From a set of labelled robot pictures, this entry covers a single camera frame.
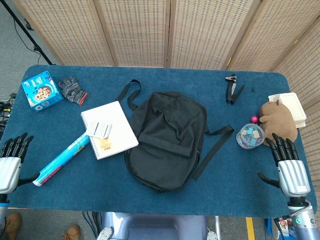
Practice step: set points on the blue cookie box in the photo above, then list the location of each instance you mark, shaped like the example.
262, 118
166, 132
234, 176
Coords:
41, 91

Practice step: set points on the white clamshell lunch box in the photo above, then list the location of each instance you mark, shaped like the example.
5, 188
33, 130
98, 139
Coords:
291, 102

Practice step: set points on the white spiral notebook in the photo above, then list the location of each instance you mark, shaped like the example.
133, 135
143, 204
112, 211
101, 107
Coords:
120, 135

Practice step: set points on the grey knit work glove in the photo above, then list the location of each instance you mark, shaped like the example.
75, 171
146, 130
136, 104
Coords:
71, 91

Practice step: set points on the blue table cloth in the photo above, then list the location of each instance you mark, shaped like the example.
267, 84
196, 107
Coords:
100, 190

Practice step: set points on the small pink capped bottle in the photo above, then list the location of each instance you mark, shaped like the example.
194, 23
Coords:
254, 119

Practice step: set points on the black folding tool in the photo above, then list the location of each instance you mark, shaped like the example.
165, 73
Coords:
231, 92

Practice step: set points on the small white barcode card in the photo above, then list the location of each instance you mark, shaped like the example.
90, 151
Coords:
98, 129

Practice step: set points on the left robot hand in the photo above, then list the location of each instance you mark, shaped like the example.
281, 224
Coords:
10, 172

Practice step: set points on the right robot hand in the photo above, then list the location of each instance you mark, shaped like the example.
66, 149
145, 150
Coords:
293, 175

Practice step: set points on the rattan folding screen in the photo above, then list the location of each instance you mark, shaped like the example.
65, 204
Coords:
137, 32

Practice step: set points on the black backpack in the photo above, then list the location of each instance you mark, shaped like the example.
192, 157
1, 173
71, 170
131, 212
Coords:
165, 140

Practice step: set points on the long blue plastic wrap box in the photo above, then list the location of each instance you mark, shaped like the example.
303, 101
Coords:
62, 160

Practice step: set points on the clear jar of coloured clips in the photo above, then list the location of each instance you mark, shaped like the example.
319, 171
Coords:
250, 137

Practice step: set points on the blue grey robot torso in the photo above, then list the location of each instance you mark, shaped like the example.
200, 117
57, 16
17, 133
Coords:
155, 226

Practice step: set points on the brown shoe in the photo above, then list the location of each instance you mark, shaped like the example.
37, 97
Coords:
72, 233
13, 225

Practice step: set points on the black tripod stand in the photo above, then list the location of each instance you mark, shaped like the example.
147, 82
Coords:
23, 30

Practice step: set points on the brown plush animal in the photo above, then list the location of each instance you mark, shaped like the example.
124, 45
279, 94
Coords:
280, 122

